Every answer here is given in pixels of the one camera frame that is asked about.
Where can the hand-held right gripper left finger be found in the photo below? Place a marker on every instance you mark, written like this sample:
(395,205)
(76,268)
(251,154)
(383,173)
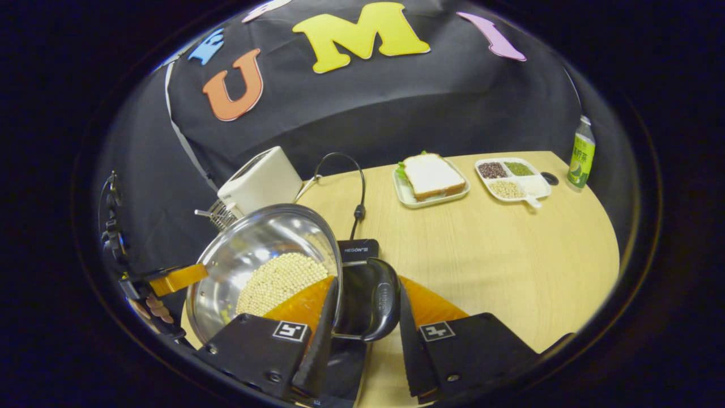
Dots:
(320,351)

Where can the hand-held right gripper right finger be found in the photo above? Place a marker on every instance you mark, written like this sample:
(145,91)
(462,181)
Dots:
(410,351)

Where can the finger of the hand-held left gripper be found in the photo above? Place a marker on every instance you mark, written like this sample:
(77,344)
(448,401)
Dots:
(178,279)

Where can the stainless steel pot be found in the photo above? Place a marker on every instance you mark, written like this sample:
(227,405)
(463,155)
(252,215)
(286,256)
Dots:
(255,243)

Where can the black induction cooktop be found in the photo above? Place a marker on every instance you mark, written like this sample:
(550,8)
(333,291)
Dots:
(357,252)

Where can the pile of beige beans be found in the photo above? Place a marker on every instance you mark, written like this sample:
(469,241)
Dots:
(277,280)

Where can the white toaster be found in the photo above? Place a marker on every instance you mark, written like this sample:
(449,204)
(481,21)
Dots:
(260,181)

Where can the pale rectangular plate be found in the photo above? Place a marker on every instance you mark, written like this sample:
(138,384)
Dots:
(405,195)

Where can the white divided bean tray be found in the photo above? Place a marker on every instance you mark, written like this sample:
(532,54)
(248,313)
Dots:
(512,178)

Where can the black backdrop cloth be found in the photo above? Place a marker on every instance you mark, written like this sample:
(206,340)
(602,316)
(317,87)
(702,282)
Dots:
(396,107)

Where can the green label drink bottle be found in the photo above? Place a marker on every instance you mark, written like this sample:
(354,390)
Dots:
(581,156)

